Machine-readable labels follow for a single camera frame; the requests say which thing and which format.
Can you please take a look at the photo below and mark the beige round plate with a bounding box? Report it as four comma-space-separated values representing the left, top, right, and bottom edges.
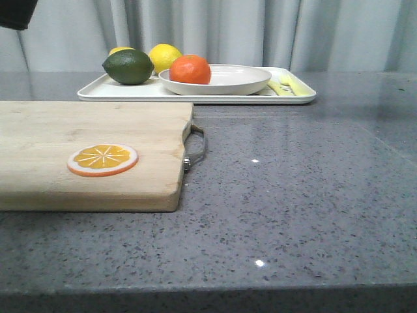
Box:
158, 65, 272, 96

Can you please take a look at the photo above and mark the wooden cutting board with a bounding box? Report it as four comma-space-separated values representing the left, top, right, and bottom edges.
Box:
1, 101, 194, 212

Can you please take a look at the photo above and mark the whole orange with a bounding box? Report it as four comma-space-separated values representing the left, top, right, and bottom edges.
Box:
169, 54, 211, 85

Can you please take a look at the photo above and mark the metal cutting board handle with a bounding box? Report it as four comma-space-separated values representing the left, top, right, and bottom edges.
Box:
182, 124, 208, 172

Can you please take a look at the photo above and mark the yellow-green plastic fork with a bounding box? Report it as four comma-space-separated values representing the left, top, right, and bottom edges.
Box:
280, 74, 310, 96

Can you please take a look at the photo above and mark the grey pleated curtain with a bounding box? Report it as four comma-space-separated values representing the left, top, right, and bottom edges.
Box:
1, 1, 416, 72

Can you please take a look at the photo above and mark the white rectangular bear tray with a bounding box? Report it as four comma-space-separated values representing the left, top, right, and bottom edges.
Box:
78, 67, 317, 105

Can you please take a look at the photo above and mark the yellow lemon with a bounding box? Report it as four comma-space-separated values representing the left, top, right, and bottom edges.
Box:
149, 43, 182, 74
108, 46, 133, 55

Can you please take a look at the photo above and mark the green lime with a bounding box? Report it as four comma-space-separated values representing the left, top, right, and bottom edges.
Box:
102, 50, 154, 85

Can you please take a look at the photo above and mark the orange slice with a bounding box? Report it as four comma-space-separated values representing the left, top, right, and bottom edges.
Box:
66, 143, 139, 177

